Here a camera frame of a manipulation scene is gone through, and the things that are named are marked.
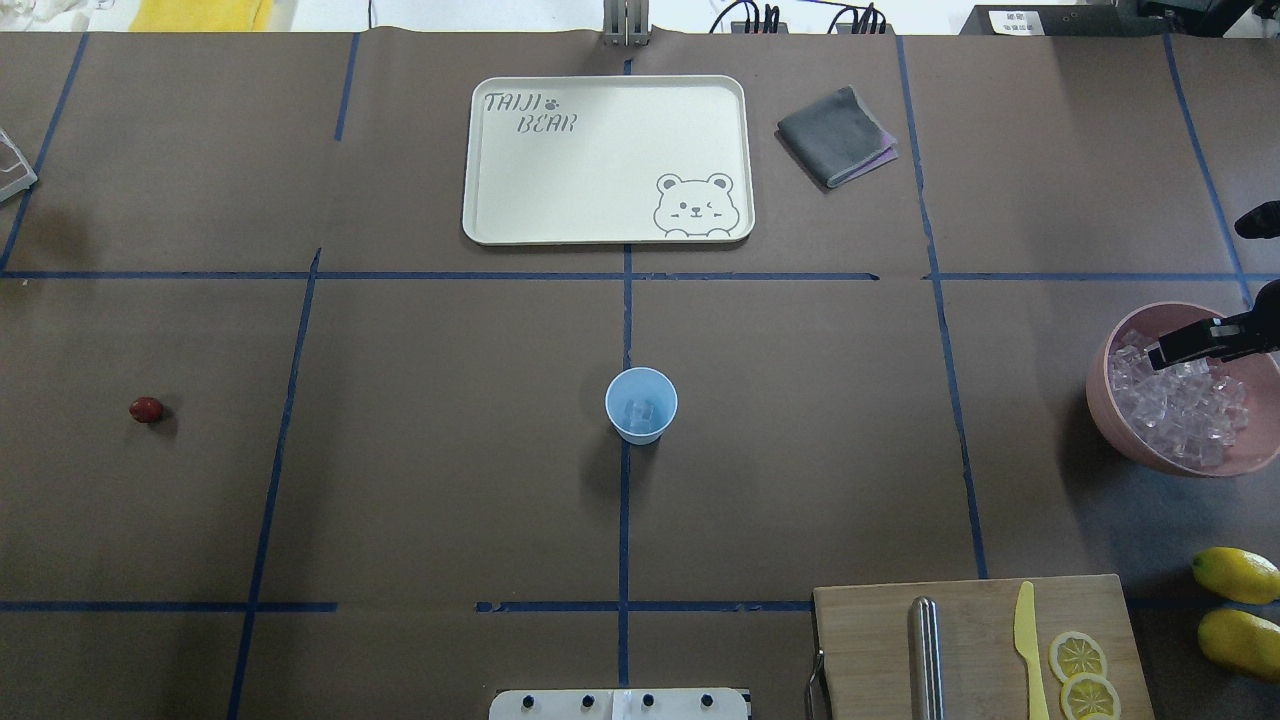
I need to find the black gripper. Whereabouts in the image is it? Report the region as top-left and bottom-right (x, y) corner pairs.
(1147, 290), (1279, 372)

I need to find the lemon slice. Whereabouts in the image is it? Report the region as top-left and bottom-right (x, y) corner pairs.
(1059, 673), (1123, 719)
(1047, 630), (1108, 685)

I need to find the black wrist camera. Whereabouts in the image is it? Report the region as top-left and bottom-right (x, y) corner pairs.
(1233, 200), (1280, 240)

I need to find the aluminium frame post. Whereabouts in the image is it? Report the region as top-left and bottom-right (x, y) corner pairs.
(602, 0), (652, 47)

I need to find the clear ice cubes pile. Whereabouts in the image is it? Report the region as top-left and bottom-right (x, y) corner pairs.
(1106, 329), (1249, 469)

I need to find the clear ice cube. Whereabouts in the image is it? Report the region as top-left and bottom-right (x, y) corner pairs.
(622, 398), (657, 434)

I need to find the lower yellow lemon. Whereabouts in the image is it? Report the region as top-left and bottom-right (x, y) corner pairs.
(1197, 609), (1279, 684)

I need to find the yellow plastic knife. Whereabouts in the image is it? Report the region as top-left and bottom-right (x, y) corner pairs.
(1012, 580), (1050, 720)

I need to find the pink bowl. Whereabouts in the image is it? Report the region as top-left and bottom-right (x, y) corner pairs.
(1084, 302), (1277, 478)

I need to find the wooden cutting board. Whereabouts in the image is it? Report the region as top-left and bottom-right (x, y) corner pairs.
(814, 574), (1155, 719)

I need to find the steel muddler black tip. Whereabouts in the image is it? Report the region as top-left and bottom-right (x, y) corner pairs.
(909, 596), (946, 719)

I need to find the cream bear tray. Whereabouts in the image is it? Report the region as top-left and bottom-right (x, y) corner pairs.
(461, 76), (756, 247)

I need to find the light blue plastic cup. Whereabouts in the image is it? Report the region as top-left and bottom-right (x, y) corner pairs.
(604, 366), (678, 446)

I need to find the folded grey cloth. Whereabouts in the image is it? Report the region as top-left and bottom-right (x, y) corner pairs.
(777, 85), (899, 190)

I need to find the yellow cloth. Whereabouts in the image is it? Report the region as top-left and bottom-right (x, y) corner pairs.
(128, 1), (275, 33)

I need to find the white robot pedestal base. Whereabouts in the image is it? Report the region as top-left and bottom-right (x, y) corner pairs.
(488, 687), (753, 719)

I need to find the upper yellow lemon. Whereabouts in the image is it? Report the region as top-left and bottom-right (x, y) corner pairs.
(1190, 546), (1279, 605)

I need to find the white cup rack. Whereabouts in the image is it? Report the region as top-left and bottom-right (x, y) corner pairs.
(0, 129), (38, 202)

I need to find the yellow lemon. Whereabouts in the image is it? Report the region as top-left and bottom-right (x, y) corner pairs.
(1197, 609), (1279, 684)
(1190, 546), (1279, 605)

